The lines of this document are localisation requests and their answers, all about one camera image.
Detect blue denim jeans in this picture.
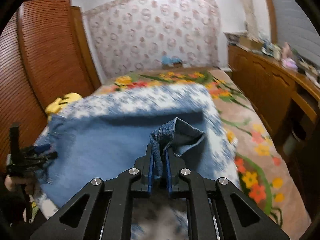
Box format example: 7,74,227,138
41,112,217,207

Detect person's left hand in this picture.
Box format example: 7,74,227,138
4,175,25,192

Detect floral beige bed blanket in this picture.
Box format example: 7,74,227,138
95,68,311,239

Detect blue floral white quilt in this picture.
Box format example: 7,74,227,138
32,82,241,240

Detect yellow Pikachu plush toy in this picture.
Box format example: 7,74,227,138
45,93,82,121

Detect brown louvered wardrobe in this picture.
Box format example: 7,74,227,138
1,0,101,172

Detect wooden sideboard cabinet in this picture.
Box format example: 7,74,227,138
228,45,319,145

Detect pink tissue pack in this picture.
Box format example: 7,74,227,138
281,57,298,72

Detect cardboard box with blue cloth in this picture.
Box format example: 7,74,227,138
161,56,183,69

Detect circle patterned sheer curtain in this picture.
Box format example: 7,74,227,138
85,0,220,78

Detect brown cardboard box on cabinet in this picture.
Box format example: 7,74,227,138
239,36,263,50

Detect beige tied side curtain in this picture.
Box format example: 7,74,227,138
241,0,259,40

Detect grey window roller blind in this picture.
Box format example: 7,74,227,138
272,0,319,65

